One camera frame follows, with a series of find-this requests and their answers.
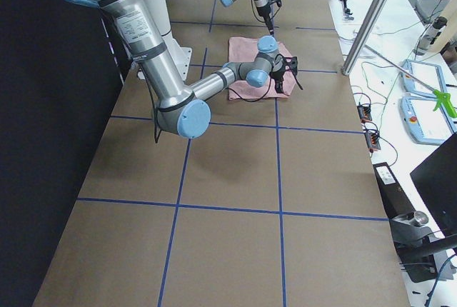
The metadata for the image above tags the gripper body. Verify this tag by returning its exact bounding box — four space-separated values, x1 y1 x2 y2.
255 0 271 21
271 57 289 84

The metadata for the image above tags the pink Snoopy t-shirt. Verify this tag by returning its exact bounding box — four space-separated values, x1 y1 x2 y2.
228 36 296 100

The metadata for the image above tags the orange black connector box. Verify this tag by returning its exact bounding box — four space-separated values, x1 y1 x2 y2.
357 104 372 124

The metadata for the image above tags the far blue teach pendant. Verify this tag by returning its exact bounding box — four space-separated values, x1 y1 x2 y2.
401 59 447 98

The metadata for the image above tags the blue teach pendant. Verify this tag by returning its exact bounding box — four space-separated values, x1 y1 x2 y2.
401 59 447 98
400 96 456 146

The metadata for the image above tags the near blue teach pendant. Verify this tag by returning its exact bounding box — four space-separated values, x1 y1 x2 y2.
400 96 456 146

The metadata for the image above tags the metal reacher grabber tool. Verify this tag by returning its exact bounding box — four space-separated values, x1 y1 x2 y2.
364 44 456 119

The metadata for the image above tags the black box with label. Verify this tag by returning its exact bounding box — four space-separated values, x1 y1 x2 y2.
373 162 415 219

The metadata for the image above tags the black monitor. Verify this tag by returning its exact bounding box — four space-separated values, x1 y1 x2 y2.
410 134 457 236

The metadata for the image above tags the metal stand with knob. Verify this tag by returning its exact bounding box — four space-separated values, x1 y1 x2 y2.
389 211 456 283

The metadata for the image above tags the aluminium frame post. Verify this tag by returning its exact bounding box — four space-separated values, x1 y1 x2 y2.
341 0 387 76

